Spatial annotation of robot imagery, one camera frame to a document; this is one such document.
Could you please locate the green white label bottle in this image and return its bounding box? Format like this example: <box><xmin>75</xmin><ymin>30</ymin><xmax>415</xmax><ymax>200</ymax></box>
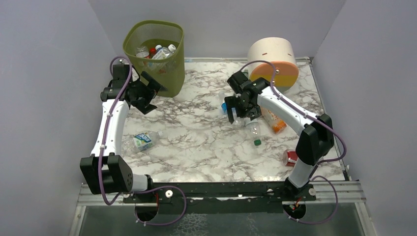
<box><xmin>244</xmin><ymin>118</ymin><xmax>262</xmax><ymax>146</ymax></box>

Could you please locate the red label bottle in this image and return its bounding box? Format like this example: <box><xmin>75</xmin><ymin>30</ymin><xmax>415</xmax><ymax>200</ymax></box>
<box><xmin>149</xmin><ymin>48</ymin><xmax>157</xmax><ymax>59</ymax></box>
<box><xmin>156</xmin><ymin>61</ymin><xmax>176</xmax><ymax>74</ymax></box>

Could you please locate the blue white label bottle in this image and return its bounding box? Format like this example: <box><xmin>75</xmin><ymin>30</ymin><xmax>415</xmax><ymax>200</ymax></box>
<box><xmin>148</xmin><ymin>44</ymin><xmax>177</xmax><ymax>70</ymax></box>

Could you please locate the large clear bottle white cap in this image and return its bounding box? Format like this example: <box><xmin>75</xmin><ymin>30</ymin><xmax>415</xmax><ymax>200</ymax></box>
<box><xmin>135</xmin><ymin>46</ymin><xmax>150</xmax><ymax>59</ymax></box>

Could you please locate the dark green label bottle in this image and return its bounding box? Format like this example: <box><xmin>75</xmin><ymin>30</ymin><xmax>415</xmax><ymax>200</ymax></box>
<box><xmin>121</xmin><ymin>131</ymin><xmax>164</xmax><ymax>155</ymax></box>

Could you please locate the blue label clear bottle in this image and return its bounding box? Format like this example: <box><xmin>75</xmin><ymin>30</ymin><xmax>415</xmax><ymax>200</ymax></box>
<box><xmin>218</xmin><ymin>90</ymin><xmax>244</xmax><ymax>127</ymax></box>

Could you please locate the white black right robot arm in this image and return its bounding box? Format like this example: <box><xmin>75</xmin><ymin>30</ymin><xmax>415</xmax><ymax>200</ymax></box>
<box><xmin>224</xmin><ymin>71</ymin><xmax>334</xmax><ymax>197</ymax></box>

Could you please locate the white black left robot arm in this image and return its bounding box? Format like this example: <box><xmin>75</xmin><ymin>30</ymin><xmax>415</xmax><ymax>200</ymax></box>
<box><xmin>80</xmin><ymin>64</ymin><xmax>162</xmax><ymax>194</ymax></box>

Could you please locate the green mesh waste bin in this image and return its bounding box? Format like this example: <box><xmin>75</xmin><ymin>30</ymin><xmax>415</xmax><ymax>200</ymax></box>
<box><xmin>122</xmin><ymin>20</ymin><xmax>185</xmax><ymax>97</ymax></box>

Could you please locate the orange juice bottle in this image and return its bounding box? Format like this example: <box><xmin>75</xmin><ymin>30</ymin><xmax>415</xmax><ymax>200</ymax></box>
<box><xmin>261</xmin><ymin>107</ymin><xmax>287</xmax><ymax>134</ymax></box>

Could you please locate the cream cylindrical drum container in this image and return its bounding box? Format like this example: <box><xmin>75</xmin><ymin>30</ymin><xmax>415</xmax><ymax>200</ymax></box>
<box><xmin>247</xmin><ymin>37</ymin><xmax>299</xmax><ymax>93</ymax></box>

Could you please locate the red gold drink can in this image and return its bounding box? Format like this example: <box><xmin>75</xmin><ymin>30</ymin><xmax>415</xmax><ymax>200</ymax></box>
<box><xmin>282</xmin><ymin>149</ymin><xmax>298</xmax><ymax>167</ymax></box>

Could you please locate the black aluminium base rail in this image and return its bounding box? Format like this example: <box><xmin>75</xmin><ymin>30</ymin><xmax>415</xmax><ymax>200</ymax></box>
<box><xmin>77</xmin><ymin>181</ymin><xmax>367</xmax><ymax>216</ymax></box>

